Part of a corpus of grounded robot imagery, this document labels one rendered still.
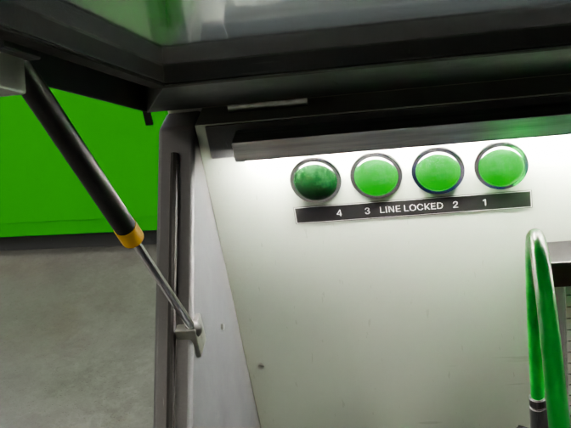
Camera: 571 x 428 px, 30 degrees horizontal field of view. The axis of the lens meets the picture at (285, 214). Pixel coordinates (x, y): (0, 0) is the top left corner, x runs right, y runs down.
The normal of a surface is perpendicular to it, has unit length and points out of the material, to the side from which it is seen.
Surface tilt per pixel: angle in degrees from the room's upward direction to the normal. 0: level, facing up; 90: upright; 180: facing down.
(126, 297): 0
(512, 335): 90
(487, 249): 90
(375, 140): 90
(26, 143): 90
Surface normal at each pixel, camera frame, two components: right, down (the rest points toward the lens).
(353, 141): -0.12, 0.51
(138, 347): -0.15, -0.85
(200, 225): 0.98, -0.07
